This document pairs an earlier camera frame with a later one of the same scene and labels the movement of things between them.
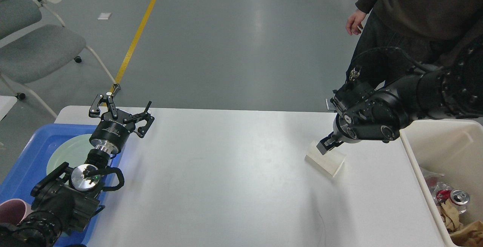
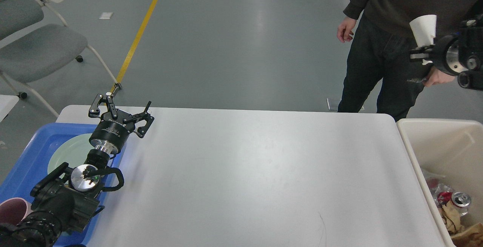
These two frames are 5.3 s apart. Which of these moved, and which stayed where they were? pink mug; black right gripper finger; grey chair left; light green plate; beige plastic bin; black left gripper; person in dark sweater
Moved: black right gripper finger
Stayed: black left gripper; person in dark sweater; grey chair left; light green plate; pink mug; beige plastic bin
